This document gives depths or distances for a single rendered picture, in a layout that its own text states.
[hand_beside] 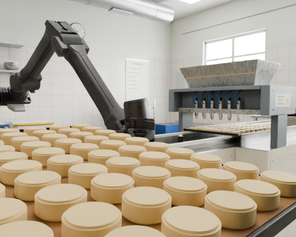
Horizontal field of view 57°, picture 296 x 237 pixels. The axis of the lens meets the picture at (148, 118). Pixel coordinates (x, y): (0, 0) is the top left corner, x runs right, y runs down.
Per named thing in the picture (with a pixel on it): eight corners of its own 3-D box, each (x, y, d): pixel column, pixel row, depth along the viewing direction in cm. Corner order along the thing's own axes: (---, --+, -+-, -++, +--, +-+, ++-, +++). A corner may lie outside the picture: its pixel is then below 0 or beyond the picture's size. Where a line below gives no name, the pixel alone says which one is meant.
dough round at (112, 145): (97, 154, 50) (97, 144, 50) (102, 148, 55) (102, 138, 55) (124, 156, 50) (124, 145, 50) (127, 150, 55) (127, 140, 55)
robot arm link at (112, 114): (75, 44, 100) (48, 44, 92) (81, 33, 96) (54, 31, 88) (136, 142, 88) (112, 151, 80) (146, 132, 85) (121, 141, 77)
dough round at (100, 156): (118, 160, 47) (119, 149, 47) (120, 169, 42) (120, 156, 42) (89, 160, 46) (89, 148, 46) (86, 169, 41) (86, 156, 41)
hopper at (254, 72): (204, 90, 207) (205, 71, 206) (280, 87, 165) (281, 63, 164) (178, 88, 188) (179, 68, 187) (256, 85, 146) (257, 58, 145)
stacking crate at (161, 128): (172, 130, 629) (172, 122, 628) (185, 132, 599) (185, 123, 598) (152, 133, 590) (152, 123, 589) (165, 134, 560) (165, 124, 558)
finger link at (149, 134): (153, 166, 61) (153, 156, 70) (154, 134, 60) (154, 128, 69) (122, 164, 61) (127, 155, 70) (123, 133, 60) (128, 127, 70)
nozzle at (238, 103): (237, 120, 161) (238, 90, 160) (242, 121, 159) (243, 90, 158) (232, 121, 157) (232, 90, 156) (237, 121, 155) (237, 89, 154)
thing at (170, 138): (276, 127, 264) (276, 120, 264) (279, 127, 262) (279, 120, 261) (92, 154, 132) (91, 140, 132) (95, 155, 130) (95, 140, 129)
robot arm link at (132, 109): (132, 136, 88) (112, 142, 82) (126, 100, 87) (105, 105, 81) (161, 135, 80) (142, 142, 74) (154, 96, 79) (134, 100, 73)
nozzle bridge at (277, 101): (197, 133, 217) (198, 90, 214) (294, 144, 162) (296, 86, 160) (167, 137, 195) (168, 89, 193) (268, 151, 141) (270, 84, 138)
